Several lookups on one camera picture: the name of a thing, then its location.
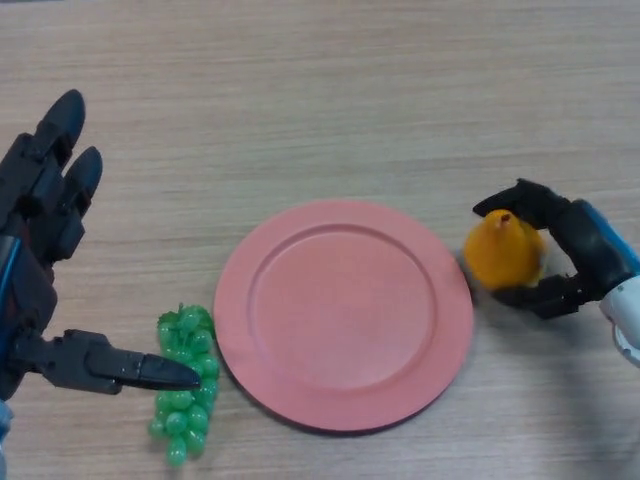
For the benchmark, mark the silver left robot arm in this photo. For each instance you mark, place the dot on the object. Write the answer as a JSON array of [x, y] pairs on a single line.
[[4, 435]]

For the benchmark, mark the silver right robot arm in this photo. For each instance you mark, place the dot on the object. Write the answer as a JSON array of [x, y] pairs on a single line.
[[625, 315]]

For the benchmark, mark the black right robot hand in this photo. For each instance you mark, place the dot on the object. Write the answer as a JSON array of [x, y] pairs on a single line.
[[590, 245]]

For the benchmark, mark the pink round plate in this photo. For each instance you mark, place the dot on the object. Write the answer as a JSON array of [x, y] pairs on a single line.
[[342, 320]]

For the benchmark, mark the yellow pear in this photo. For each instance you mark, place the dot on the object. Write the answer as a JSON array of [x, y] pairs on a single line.
[[502, 255]]

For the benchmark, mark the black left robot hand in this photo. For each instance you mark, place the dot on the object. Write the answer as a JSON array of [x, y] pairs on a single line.
[[25, 280]]

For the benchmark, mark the green grape bunch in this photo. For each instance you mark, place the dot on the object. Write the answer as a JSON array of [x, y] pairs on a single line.
[[182, 420]]

